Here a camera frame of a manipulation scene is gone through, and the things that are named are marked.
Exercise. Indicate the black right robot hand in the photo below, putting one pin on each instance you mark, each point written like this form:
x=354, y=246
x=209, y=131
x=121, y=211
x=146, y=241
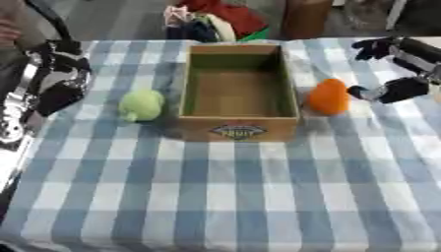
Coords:
x=409, y=88

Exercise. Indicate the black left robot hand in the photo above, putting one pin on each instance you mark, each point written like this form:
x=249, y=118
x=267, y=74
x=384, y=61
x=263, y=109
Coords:
x=63, y=90

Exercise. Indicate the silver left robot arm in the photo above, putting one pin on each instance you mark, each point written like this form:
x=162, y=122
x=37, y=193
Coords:
x=12, y=124

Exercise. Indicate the tan cardboard box green inside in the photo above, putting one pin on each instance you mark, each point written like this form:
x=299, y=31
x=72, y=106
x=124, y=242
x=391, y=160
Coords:
x=238, y=128

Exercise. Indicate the white slanted pole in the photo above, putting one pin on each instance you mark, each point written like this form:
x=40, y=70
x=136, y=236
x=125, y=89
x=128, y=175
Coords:
x=396, y=13

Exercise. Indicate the green toy fruit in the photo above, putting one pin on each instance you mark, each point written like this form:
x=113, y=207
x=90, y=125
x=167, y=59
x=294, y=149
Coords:
x=141, y=104

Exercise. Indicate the orange toy fruit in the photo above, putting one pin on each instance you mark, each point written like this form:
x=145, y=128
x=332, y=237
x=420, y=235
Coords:
x=329, y=96

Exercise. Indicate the person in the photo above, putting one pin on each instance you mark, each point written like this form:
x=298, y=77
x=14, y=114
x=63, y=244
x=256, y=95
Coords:
x=12, y=19

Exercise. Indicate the brown wooden cabinet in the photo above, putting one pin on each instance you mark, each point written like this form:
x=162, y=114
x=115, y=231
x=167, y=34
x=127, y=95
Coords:
x=305, y=18

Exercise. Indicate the pile of colourful clothes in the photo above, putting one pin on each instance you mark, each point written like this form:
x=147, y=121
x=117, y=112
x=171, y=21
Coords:
x=221, y=21

